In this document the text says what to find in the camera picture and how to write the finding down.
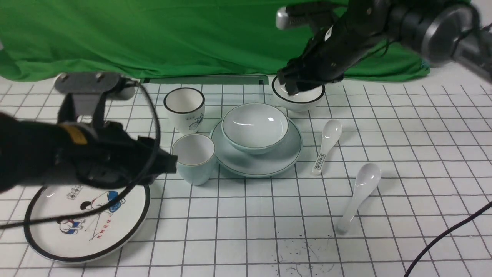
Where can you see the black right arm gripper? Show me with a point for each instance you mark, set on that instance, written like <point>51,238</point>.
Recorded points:
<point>329,54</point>

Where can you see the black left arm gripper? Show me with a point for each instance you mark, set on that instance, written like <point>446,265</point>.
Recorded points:
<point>109,158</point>

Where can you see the pale blue cup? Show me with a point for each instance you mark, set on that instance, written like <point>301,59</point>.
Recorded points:
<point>196,158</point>

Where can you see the pale blue bowl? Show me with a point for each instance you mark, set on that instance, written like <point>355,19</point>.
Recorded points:
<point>255,128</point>

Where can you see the plain pale blue spoon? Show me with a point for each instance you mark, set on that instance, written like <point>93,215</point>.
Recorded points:
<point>367,180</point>

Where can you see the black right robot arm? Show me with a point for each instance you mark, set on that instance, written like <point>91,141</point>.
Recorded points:
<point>439,31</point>

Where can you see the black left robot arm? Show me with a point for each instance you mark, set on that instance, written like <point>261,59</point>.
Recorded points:
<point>37,153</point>

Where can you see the white illustrated plate black rim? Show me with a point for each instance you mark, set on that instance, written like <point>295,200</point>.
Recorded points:
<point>84,239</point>

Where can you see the white bowl with black rim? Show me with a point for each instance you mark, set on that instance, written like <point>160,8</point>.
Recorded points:
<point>300,102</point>

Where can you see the white cup with black rim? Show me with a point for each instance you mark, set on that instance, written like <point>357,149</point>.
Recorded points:
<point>185,109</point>

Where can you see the green backdrop cloth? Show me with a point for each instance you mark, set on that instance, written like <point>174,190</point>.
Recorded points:
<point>144,38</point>

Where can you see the pale blue plate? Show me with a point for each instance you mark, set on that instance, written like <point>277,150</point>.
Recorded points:
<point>275,162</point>

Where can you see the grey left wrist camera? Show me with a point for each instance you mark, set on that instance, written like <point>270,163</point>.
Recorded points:
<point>86,93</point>

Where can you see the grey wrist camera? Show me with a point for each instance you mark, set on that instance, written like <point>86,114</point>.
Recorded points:
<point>316,15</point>
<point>86,93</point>

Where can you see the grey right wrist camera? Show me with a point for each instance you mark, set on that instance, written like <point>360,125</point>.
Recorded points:
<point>316,15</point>

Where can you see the white spoon with printed handle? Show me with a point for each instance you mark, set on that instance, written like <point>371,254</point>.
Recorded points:
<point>331,134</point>

